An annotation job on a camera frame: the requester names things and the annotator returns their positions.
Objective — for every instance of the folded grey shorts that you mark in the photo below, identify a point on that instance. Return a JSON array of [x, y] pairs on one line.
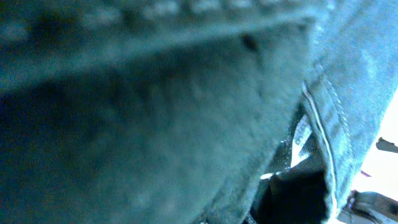
[[354, 77]]

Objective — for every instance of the dark navy shorts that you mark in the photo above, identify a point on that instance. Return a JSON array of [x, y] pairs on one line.
[[146, 111]]

